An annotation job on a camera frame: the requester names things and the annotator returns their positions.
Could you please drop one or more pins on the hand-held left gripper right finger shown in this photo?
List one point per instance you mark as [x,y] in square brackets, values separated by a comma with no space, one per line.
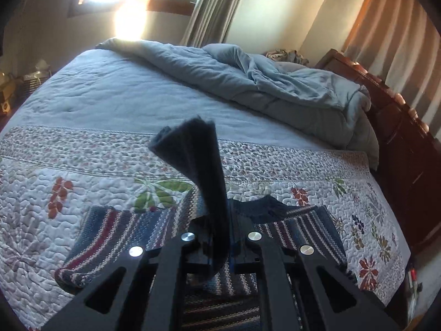
[267,260]

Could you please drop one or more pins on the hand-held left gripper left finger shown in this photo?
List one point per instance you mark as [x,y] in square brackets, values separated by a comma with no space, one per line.
[172,265]

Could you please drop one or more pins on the striped knit sweater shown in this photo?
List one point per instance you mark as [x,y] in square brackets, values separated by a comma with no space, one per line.
[113,234]

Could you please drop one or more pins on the red object on floor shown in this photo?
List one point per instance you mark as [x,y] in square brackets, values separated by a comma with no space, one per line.
[411,275]

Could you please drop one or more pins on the floral quilted bedspread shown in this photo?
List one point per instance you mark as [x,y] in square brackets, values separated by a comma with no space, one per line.
[103,110]

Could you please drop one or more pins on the wooden bed headboard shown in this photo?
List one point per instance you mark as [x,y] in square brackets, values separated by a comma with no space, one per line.
[399,144]

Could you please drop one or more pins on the blue-grey comforter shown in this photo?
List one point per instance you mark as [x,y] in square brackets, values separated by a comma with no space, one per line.
[241,79]

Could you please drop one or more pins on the crumpled patterned cloth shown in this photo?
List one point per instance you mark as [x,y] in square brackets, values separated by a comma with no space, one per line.
[284,56]

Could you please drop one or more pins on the woven basket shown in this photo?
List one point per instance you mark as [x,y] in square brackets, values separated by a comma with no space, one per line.
[36,79]

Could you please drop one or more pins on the beige curtain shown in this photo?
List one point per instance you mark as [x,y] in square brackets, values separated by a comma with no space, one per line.
[213,7]

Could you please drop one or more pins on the striped tan curtain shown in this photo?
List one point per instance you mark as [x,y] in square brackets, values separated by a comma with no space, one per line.
[392,24]

